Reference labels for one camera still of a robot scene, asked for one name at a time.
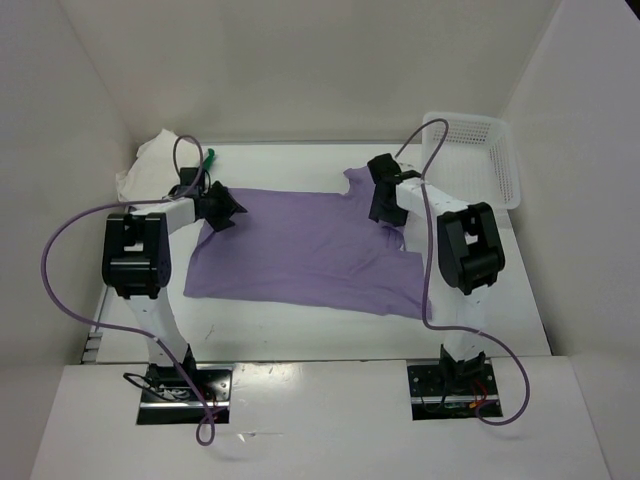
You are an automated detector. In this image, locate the white plastic basket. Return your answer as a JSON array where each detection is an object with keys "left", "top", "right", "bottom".
[{"left": 421, "top": 112, "right": 521, "bottom": 210}]

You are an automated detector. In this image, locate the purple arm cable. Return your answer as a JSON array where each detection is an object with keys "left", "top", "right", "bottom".
[
  {"left": 395, "top": 118, "right": 531, "bottom": 426},
  {"left": 39, "top": 134, "right": 227, "bottom": 446}
]

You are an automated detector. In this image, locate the white t shirt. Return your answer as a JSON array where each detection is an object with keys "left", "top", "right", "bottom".
[{"left": 116, "top": 129, "right": 201, "bottom": 203}]

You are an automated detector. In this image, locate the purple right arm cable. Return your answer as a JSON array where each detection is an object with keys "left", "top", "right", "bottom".
[{"left": 395, "top": 118, "right": 531, "bottom": 426}]

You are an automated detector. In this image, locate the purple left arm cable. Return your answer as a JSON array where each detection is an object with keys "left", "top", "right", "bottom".
[{"left": 39, "top": 134, "right": 227, "bottom": 446}]

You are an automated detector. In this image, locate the lavender t shirt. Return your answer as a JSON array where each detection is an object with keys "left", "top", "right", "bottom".
[{"left": 184, "top": 167, "right": 424, "bottom": 319}]

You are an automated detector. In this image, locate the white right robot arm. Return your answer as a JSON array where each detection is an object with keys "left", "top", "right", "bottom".
[{"left": 369, "top": 170, "right": 506, "bottom": 393}]

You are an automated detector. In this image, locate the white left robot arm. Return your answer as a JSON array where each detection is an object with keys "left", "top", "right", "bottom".
[{"left": 102, "top": 181, "right": 246, "bottom": 400}]

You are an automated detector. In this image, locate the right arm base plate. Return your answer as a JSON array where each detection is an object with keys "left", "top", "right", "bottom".
[{"left": 406, "top": 360, "right": 503, "bottom": 421}]

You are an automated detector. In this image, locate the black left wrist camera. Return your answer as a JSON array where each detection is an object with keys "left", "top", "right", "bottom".
[{"left": 169, "top": 167, "right": 211, "bottom": 199}]

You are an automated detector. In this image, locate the green t shirt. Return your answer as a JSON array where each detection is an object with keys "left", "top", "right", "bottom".
[{"left": 203, "top": 148, "right": 217, "bottom": 172}]

